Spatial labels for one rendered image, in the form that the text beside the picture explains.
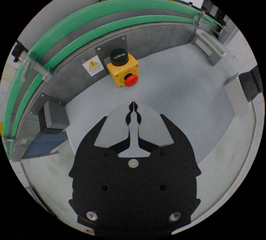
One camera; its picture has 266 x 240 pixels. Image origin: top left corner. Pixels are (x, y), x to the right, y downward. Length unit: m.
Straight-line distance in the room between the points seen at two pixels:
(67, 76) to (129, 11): 0.22
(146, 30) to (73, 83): 0.26
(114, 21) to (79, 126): 0.31
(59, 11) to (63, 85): 0.37
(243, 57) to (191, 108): 3.92
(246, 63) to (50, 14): 4.34
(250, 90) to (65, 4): 0.86
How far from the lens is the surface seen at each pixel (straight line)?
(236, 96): 0.53
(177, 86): 0.30
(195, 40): 0.57
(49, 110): 0.28
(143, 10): 0.27
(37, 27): 0.53
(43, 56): 0.24
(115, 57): 0.20
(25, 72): 0.19
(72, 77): 0.25
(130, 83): 0.22
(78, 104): 0.31
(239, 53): 4.10
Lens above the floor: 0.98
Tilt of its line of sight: 77 degrees down
